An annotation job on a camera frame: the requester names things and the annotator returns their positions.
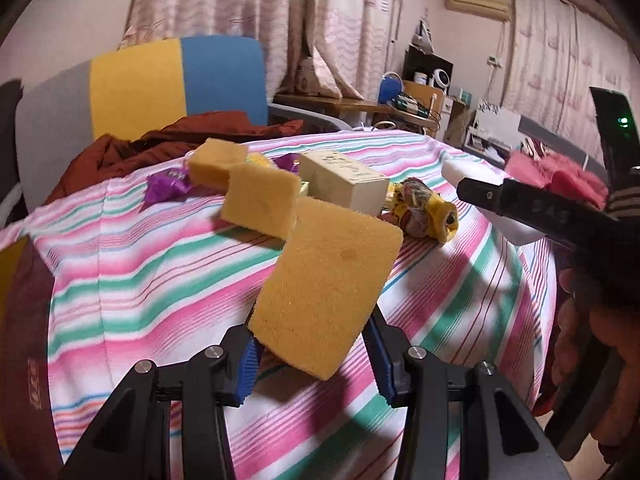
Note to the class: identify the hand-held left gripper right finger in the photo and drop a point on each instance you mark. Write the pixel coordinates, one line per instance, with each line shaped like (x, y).
(385, 376)

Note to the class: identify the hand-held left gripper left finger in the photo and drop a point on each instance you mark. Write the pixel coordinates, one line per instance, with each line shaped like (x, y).
(247, 366)

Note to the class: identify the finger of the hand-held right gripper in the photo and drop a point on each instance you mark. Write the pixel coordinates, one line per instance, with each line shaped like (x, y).
(540, 212)

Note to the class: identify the white foam block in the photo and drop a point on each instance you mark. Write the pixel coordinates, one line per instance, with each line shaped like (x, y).
(465, 167)

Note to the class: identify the large yellow sponge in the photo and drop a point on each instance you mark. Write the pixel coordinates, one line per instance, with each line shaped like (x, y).
(325, 285)

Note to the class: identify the cream cardboard box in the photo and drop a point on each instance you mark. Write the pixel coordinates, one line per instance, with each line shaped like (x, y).
(345, 180)

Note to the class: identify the gold metal tin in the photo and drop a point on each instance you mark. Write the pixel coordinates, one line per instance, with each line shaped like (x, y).
(25, 335)

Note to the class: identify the person's right hand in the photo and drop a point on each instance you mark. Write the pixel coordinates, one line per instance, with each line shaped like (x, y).
(570, 330)

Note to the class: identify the pink red blanket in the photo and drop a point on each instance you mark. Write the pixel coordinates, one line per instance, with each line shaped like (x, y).
(555, 172)

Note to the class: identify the grey board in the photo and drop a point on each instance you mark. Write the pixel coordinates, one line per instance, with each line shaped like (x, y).
(555, 137)

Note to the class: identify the striped brown cloth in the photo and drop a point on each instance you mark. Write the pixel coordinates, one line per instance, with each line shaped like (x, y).
(627, 197)

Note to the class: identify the white storage box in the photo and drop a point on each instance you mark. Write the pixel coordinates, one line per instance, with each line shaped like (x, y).
(497, 130)

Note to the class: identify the pink patterned curtain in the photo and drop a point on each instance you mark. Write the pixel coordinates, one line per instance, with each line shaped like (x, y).
(260, 5)
(560, 50)

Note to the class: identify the yellow patterned cloth bundle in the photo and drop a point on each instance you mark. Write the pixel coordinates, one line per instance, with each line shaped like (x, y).
(422, 210)

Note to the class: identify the striped pink green tablecloth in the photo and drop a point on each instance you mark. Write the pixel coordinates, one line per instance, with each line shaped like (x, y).
(165, 280)

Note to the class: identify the brown cardboard box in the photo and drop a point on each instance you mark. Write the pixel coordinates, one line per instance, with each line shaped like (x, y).
(422, 97)

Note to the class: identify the small white round fan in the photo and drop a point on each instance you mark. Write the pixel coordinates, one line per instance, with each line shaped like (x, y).
(441, 80)

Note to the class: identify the black box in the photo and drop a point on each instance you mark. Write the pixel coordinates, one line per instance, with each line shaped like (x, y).
(425, 60)

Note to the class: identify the blue water jug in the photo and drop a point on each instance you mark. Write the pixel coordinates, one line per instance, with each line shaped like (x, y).
(387, 91)

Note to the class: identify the purple candy wrapper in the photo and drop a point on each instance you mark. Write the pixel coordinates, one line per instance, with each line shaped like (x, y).
(167, 187)
(286, 162)

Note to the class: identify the yellow green snack packet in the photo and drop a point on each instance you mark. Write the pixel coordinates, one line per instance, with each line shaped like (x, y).
(260, 160)

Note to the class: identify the wooden desk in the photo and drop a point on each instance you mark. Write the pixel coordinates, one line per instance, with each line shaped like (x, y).
(340, 106)

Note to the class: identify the dark red jacket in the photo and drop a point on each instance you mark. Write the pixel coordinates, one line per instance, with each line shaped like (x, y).
(165, 142)

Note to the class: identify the grey yellow blue chair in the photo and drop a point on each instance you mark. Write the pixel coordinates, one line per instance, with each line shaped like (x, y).
(135, 90)

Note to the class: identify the wall air conditioner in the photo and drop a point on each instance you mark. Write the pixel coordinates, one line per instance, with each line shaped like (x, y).
(477, 5)

